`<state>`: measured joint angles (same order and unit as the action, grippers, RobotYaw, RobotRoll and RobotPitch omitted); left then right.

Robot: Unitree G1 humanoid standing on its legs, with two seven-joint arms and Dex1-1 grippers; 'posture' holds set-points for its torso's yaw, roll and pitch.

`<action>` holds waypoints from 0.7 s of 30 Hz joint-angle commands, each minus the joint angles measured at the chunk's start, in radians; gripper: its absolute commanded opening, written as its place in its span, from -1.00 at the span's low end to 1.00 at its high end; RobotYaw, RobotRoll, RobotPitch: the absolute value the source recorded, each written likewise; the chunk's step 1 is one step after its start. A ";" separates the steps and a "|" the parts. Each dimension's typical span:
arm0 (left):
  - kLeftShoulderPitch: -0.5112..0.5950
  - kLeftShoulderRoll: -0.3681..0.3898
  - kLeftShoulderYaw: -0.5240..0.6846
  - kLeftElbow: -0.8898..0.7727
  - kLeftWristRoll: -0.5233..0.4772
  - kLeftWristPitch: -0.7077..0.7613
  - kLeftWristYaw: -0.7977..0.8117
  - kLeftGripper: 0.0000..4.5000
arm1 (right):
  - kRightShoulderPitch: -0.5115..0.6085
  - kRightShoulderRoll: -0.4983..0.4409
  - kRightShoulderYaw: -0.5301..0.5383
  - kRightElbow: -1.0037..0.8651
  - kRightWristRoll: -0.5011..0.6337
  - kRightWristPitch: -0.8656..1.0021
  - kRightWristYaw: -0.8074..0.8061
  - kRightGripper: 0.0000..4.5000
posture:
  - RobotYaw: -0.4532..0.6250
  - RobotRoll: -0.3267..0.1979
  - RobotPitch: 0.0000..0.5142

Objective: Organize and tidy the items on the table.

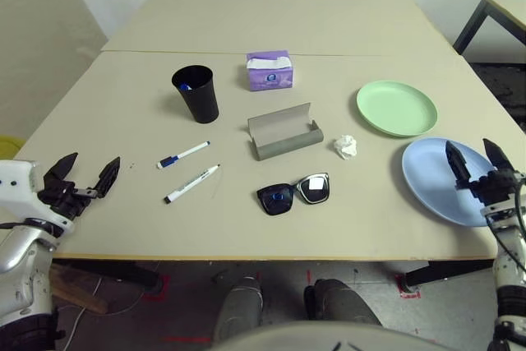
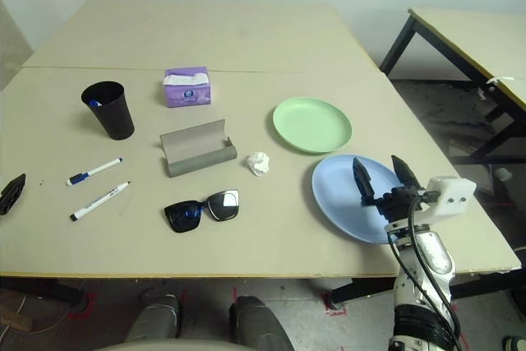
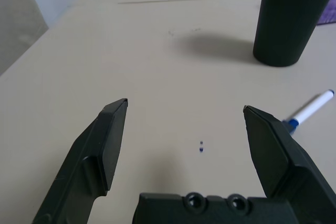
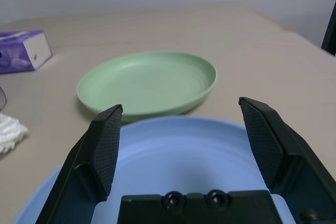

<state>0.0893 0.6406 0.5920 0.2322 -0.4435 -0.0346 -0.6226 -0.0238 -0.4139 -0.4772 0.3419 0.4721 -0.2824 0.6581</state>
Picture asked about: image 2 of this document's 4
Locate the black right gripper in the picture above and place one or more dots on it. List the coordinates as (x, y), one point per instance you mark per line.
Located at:
(398, 205)

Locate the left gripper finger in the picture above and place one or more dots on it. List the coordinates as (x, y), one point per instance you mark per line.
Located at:
(11, 195)

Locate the blue plate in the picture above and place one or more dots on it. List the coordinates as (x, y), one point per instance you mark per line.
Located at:
(335, 190)

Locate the white marker with black cap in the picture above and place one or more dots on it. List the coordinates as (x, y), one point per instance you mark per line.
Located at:
(98, 201)

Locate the white tissue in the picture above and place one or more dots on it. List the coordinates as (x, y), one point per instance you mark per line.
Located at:
(259, 163)

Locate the black sunglasses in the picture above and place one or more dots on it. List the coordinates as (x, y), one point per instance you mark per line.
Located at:
(185, 215)

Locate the grey glasses case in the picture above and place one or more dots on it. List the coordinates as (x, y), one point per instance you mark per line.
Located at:
(197, 162)

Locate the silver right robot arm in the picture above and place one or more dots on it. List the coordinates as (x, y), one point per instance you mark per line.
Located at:
(427, 252)

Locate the white marker with blue cap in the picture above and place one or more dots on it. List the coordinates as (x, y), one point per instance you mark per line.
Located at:
(96, 170)
(94, 103)

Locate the green plate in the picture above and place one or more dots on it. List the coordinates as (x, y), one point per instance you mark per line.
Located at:
(312, 125)

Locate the black table foot bar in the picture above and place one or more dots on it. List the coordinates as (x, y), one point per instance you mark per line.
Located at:
(361, 287)
(41, 289)

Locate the small white floor object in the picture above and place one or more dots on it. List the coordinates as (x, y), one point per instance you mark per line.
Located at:
(504, 174)

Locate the wooden plank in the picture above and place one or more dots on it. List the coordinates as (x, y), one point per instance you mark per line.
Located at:
(14, 321)

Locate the black plastic cup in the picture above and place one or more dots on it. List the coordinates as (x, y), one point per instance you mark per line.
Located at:
(113, 116)

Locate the white tie on side table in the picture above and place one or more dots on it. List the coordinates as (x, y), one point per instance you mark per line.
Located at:
(501, 79)

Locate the grey right robot leg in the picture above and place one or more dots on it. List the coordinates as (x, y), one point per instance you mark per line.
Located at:
(259, 322)

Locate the grey robot leg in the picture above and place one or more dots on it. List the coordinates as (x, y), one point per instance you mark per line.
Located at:
(158, 318)
(259, 322)

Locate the grey left robot leg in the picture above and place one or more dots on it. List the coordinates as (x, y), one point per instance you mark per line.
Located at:
(158, 318)

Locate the purple tissue box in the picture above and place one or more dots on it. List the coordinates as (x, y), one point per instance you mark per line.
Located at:
(187, 94)

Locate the grey robot torso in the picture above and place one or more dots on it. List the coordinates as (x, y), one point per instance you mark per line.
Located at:
(172, 346)

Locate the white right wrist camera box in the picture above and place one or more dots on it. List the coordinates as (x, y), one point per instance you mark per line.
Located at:
(450, 197)

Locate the beige side table black frame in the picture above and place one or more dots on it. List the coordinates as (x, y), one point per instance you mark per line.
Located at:
(472, 38)

